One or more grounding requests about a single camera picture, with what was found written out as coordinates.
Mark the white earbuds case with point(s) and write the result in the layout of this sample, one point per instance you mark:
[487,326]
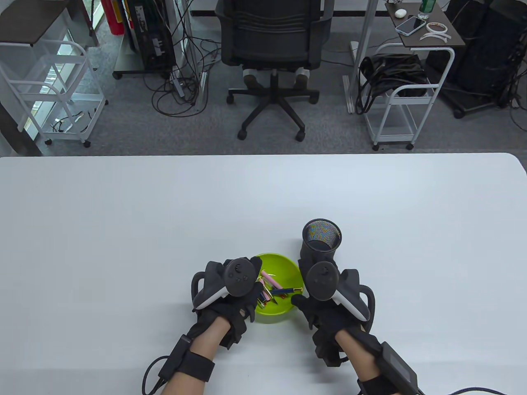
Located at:
[400,12]

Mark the green bottle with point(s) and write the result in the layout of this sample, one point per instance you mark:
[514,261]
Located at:
[427,7]

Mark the white power strip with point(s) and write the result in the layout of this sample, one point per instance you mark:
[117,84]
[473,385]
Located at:
[202,88]

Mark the white smartphone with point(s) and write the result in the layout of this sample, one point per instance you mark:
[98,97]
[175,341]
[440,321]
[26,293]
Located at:
[411,25]

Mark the lime green plastic bowl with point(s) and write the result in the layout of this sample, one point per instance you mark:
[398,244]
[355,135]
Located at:
[284,267]

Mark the brown side table top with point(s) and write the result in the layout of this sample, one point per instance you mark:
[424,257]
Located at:
[407,39]

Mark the person's left hand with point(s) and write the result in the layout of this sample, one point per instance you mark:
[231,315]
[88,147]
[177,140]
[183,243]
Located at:
[230,306]

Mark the black mesh pen cup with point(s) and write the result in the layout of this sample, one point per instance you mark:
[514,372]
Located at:
[321,238]

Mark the person's left forearm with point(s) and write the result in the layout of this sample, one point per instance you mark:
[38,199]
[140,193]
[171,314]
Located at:
[206,341]

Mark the black computer tower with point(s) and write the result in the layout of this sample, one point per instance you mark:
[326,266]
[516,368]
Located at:
[148,37]

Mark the black bag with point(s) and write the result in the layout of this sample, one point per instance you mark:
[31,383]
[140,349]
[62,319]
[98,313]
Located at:
[391,72]

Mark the grey rolling platform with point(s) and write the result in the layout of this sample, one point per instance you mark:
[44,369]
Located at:
[127,61]

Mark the blue pen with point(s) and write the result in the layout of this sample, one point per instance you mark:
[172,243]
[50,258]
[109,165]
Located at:
[286,291]

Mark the grey white VR controller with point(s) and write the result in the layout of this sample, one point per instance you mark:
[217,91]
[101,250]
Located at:
[323,282]
[241,275]

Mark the black armband with box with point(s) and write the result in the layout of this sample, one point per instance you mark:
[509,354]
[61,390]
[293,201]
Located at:
[395,366]
[197,364]

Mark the white desk leg frame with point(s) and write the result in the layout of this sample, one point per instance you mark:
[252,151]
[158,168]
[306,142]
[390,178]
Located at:
[185,41]
[364,41]

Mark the red fire extinguisher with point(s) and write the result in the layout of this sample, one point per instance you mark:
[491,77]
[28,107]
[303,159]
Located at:
[111,18]

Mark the black office chair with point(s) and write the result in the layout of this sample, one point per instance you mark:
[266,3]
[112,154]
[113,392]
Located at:
[271,41]

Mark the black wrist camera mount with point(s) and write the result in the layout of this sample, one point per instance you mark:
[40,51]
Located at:
[234,333]
[327,349]

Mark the person's right forearm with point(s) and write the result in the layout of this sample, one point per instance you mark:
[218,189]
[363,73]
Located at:
[350,354]

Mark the person's right hand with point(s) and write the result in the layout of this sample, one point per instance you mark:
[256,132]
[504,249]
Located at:
[317,312]

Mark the white rolling cart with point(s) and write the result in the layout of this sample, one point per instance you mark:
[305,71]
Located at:
[391,127]
[41,61]

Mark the grey power strip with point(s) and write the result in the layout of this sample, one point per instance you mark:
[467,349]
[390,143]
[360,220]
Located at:
[179,84]

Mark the black equipment stack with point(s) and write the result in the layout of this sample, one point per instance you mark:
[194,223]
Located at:
[486,49]

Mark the white tape roll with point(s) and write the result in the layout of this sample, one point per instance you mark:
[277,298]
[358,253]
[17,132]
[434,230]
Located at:
[430,27]

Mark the white curved plastic piece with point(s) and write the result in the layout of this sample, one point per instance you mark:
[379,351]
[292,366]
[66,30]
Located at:
[436,37]

